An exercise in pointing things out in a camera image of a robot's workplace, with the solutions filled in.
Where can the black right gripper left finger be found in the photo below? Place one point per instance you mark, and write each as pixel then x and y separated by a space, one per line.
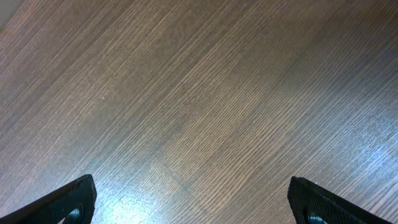
pixel 72 203

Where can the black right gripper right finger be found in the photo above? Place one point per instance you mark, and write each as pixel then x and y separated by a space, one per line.
pixel 311 203

